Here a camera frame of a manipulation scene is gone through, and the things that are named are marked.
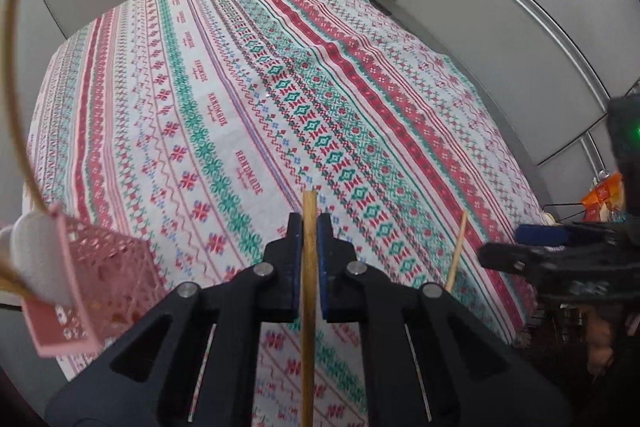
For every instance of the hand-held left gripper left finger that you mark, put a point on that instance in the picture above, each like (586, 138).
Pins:
(296, 257)

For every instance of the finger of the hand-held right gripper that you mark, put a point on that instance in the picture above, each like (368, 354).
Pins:
(510, 259)
(542, 234)

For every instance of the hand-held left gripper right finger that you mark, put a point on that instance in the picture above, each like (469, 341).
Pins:
(324, 257)

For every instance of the dark wooden chopstick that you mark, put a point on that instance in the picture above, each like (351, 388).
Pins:
(310, 217)

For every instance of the pink plastic basket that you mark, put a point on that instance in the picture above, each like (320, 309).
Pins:
(115, 257)

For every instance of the person's right hand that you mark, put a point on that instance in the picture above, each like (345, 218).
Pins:
(600, 337)

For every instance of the orange snack packet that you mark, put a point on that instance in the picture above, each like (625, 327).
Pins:
(602, 194)

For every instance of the red green patterned tablecloth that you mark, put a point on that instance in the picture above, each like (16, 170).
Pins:
(225, 57)

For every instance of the white plastic spoon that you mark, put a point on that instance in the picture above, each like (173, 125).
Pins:
(35, 257)

